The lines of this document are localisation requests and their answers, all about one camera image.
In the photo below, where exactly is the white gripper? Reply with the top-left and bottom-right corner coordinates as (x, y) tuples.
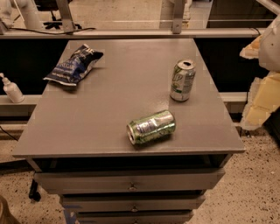
(240, 15), (280, 130)

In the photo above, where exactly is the blue chip bag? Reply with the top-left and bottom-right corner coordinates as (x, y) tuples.
(44, 44), (103, 87)

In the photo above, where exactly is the upright green soda can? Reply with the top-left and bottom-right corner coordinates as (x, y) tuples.
(170, 59), (196, 102)

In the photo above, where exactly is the lying green soda can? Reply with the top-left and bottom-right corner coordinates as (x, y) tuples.
(127, 110), (176, 145)

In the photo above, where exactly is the top cabinet drawer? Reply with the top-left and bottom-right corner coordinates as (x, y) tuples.
(34, 168), (225, 194)

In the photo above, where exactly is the cabinet drawer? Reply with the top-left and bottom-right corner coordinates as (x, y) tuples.
(77, 210), (193, 224)
(61, 192), (205, 213)
(34, 168), (225, 194)

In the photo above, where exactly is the bottom cabinet drawer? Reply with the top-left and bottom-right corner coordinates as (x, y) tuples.
(77, 210), (193, 224)

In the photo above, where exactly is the grey drawer cabinet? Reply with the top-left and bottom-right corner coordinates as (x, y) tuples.
(11, 38), (247, 224)

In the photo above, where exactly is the black office chair base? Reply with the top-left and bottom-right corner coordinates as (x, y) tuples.
(35, 0), (83, 31)

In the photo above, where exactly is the middle cabinet drawer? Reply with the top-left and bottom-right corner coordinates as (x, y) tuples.
(61, 192), (205, 213)

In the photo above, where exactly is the white pump bottle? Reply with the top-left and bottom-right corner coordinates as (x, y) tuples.
(0, 73), (25, 103)

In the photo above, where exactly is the grey metal shelf rail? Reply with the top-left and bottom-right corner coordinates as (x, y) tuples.
(0, 28), (265, 39)

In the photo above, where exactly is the black cable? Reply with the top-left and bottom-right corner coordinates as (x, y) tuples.
(8, 26), (97, 36)

